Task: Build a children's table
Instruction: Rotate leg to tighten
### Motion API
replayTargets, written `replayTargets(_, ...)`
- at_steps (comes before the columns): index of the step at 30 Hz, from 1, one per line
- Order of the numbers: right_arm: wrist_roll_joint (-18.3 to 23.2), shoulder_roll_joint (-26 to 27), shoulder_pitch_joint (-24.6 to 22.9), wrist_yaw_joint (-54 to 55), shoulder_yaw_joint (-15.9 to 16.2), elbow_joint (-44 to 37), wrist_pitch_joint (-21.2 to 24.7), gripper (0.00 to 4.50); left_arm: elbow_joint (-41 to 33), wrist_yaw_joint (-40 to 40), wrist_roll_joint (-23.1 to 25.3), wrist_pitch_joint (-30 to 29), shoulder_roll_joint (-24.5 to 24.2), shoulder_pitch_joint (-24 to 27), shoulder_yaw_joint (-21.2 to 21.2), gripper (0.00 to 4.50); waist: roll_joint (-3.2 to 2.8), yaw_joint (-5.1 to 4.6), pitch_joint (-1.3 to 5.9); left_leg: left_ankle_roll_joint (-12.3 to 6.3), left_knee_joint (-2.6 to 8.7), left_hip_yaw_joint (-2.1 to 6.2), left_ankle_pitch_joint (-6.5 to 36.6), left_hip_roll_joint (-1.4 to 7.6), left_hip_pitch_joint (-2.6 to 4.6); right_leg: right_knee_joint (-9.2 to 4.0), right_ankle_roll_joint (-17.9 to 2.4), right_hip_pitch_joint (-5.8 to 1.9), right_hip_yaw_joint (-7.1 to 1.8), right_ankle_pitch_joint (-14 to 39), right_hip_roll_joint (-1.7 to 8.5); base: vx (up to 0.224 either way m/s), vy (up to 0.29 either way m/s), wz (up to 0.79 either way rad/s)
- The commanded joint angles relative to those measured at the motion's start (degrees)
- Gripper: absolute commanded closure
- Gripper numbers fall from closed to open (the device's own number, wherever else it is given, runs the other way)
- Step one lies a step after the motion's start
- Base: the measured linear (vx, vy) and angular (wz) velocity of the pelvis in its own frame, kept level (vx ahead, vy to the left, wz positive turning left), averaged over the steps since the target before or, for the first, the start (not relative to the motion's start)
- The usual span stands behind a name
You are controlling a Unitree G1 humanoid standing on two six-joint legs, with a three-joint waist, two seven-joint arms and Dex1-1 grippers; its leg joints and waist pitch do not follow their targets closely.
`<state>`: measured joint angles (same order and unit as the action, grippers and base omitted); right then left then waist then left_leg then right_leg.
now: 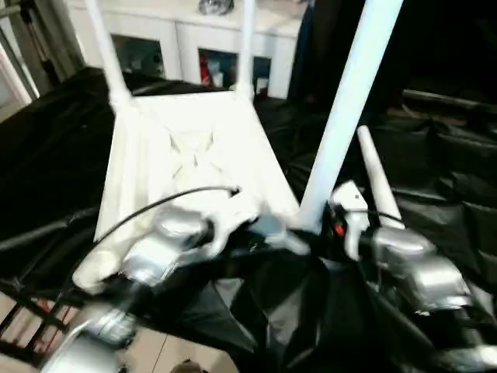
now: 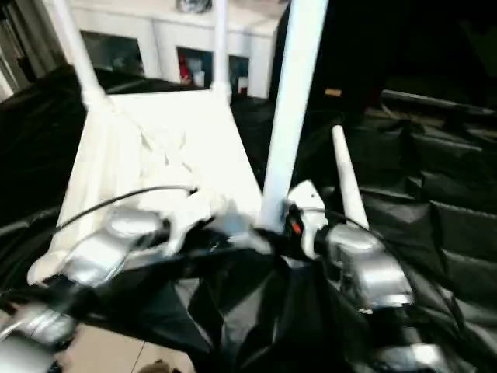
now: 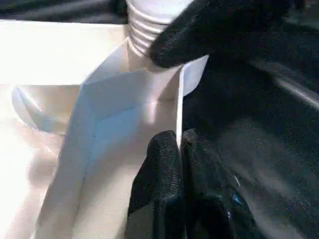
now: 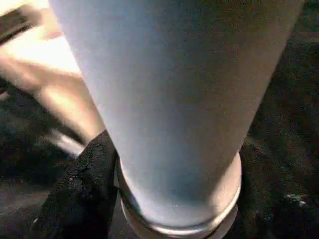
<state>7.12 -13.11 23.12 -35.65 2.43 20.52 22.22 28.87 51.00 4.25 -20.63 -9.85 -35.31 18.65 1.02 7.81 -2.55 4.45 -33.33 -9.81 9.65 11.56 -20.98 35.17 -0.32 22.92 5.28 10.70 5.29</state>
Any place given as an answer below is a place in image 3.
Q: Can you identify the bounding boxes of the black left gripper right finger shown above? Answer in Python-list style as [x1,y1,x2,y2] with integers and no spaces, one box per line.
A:
[181,128,261,239]

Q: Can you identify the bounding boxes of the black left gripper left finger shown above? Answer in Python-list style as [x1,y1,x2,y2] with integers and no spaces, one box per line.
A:
[125,130,183,239]

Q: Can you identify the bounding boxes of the white plastic table top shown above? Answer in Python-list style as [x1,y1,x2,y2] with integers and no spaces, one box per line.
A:
[0,19,210,239]

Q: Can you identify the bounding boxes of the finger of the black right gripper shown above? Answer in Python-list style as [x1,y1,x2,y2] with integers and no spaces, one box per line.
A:
[149,0,296,69]

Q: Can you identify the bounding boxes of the white plastic table leg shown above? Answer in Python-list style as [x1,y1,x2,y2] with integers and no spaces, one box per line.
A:
[126,0,195,56]

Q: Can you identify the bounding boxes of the black mat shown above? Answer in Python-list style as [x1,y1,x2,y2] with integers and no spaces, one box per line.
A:
[0,0,319,239]

